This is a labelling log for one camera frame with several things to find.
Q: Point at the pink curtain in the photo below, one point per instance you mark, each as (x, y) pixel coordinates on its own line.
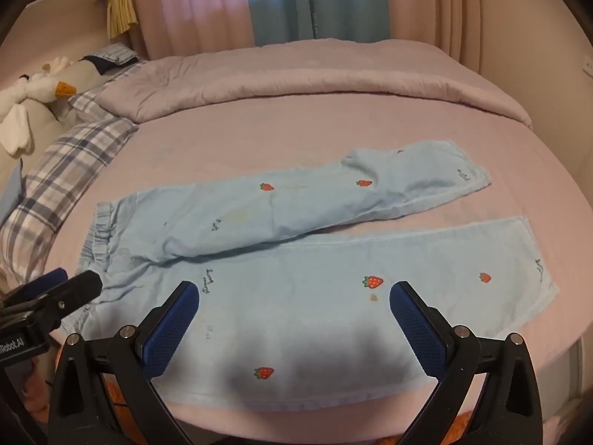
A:
(194, 4)

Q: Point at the blue striped pillow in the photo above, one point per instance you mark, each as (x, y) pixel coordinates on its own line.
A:
(116, 53)

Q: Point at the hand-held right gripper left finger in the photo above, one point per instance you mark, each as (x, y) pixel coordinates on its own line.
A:
(170, 331)

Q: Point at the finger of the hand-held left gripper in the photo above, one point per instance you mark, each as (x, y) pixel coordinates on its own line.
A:
(76, 293)
(44, 283)

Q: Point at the pink-grey quilt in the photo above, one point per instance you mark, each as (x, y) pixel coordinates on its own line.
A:
(301, 74)

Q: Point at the plaid pillow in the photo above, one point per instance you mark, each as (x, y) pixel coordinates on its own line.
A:
(90, 97)
(60, 171)

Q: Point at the orange fluffy rug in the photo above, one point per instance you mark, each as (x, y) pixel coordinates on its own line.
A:
(465, 426)

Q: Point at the white goose plush toy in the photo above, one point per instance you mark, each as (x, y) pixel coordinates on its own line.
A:
(28, 90)

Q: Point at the light blue strawberry print pants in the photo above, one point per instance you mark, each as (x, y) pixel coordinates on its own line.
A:
(301, 296)

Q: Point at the beige curtain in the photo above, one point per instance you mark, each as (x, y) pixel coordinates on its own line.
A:
(440, 4)

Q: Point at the yellow hanging cloth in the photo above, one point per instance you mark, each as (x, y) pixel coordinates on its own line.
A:
(121, 9)

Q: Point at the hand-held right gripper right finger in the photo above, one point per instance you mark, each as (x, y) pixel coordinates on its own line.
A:
(417, 331)

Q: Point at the blue cloth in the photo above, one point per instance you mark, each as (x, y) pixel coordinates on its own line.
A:
(11, 194)

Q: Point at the blue curtain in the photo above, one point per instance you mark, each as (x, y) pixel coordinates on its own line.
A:
(315, 0)

